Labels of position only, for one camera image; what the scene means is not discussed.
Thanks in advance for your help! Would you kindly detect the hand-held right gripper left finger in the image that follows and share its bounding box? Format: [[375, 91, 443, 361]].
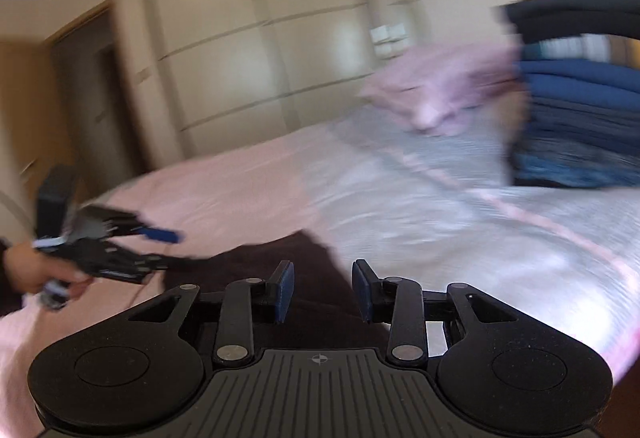
[[127, 260, 295, 366]]

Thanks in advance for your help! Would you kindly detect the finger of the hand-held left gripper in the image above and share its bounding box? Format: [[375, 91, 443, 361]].
[[137, 253, 211, 272], [132, 226, 184, 244]]

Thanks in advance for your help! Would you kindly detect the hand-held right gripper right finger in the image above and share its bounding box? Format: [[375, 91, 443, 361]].
[[351, 259, 518, 366]]

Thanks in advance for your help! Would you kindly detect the dark purple long-sleeve shirt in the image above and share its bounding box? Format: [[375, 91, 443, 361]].
[[125, 230, 392, 354]]

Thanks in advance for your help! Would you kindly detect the stack of folded clothes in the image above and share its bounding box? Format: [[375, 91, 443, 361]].
[[492, 0, 640, 191]]

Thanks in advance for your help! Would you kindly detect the person's left hand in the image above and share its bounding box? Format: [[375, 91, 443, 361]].
[[6, 243, 94, 297]]

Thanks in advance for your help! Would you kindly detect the bed with striped bedspread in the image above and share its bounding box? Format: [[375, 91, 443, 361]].
[[0, 110, 640, 438]]

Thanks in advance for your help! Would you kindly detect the light wooden door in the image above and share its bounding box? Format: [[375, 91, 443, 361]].
[[0, 38, 66, 191]]

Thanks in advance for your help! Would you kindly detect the white wardrobe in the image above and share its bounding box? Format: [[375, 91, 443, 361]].
[[134, 0, 382, 165]]

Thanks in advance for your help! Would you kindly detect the pink pillow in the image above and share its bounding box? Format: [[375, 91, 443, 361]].
[[359, 43, 526, 140]]

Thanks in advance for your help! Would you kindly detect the white wall switch panel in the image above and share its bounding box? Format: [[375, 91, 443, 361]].
[[370, 24, 409, 57]]

